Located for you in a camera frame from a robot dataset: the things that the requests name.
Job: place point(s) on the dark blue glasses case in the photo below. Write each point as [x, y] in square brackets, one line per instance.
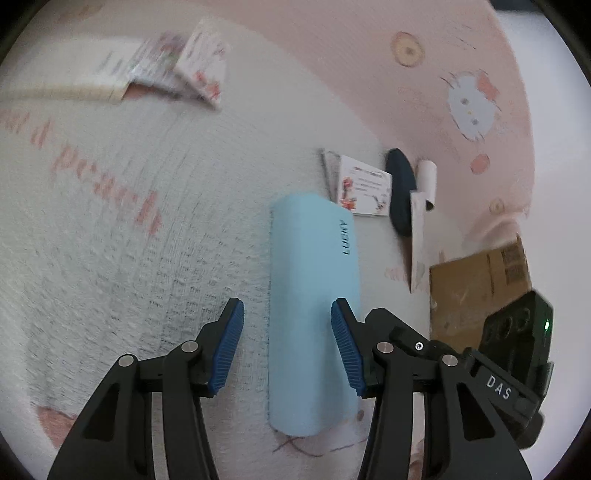
[398, 184]

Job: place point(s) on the light blue box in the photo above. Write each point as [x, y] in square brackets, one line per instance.
[304, 258]

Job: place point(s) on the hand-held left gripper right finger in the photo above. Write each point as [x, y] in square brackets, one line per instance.
[346, 348]

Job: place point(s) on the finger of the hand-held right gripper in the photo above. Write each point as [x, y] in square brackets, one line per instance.
[401, 330]

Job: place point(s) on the brown cardboard box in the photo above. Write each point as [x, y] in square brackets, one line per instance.
[466, 286]

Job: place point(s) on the floral print card pack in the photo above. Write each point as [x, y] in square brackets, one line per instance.
[364, 184]
[203, 60]

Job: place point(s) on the white paper tube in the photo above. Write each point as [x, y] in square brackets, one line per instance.
[427, 177]

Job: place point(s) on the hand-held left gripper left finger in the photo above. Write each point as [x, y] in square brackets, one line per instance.
[226, 350]

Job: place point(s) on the pink printed blanket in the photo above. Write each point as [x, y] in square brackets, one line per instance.
[138, 230]

